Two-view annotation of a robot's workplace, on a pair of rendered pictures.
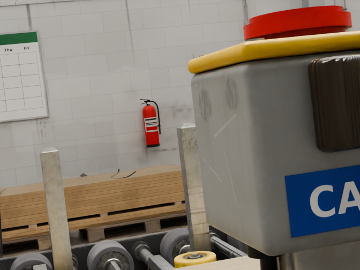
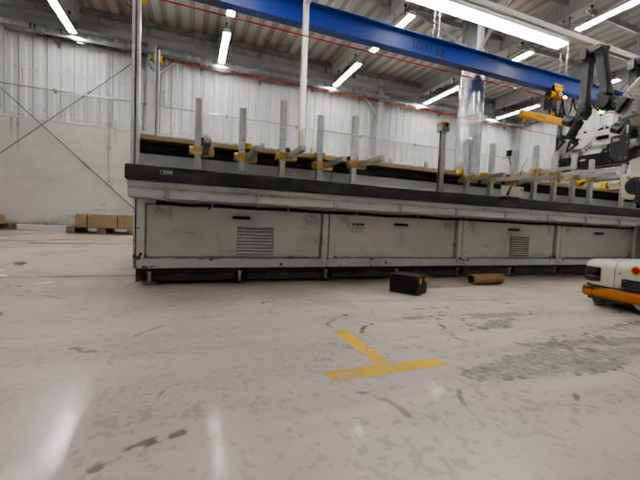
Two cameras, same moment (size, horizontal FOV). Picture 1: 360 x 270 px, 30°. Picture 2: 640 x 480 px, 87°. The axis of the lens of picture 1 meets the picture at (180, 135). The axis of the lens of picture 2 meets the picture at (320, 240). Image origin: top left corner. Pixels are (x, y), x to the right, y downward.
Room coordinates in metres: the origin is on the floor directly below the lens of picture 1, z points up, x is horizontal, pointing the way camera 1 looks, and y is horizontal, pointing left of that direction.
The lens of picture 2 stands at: (-2.21, 1.15, 0.43)
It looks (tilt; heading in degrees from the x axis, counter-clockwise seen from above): 3 degrees down; 353
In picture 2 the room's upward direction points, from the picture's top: 2 degrees clockwise
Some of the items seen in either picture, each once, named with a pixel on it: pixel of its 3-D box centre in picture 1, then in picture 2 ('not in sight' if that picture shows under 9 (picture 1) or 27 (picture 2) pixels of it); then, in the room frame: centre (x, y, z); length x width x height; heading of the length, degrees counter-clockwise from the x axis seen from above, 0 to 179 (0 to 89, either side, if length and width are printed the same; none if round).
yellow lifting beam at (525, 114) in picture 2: not in sight; (551, 119); (3.98, -4.11, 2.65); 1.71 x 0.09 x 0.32; 104
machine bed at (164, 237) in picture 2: not in sight; (436, 226); (0.89, -0.35, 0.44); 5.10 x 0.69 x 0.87; 104
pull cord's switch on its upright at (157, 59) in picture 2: not in sight; (157, 117); (0.83, 2.21, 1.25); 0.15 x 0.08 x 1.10; 104
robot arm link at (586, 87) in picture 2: not in sight; (586, 84); (-0.19, -0.79, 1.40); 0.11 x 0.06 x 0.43; 100
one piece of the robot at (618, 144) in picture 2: not in sight; (635, 145); (-0.33, -1.03, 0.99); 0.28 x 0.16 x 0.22; 100
